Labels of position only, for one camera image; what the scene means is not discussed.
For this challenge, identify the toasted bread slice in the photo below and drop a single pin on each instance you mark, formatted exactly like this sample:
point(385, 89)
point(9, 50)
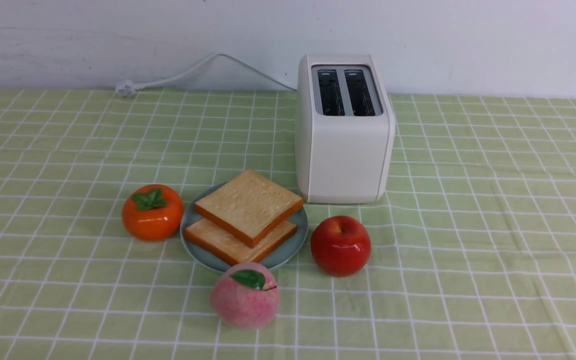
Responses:
point(221, 243)
point(249, 206)

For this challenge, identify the white two-slot toaster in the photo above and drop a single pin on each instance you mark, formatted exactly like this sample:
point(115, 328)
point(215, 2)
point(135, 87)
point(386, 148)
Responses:
point(344, 127)

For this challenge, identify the red apple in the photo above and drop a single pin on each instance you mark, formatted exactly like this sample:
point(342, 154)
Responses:
point(340, 246)

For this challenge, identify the pink peach with leaf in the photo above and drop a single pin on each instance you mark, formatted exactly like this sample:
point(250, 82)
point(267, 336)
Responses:
point(246, 296)

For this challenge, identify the orange persimmon with green leaf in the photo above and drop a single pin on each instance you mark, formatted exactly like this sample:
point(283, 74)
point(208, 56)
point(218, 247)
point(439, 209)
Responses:
point(152, 213)

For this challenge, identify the green checkered tablecloth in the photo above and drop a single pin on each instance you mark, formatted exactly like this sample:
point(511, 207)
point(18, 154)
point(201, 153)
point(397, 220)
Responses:
point(474, 240)

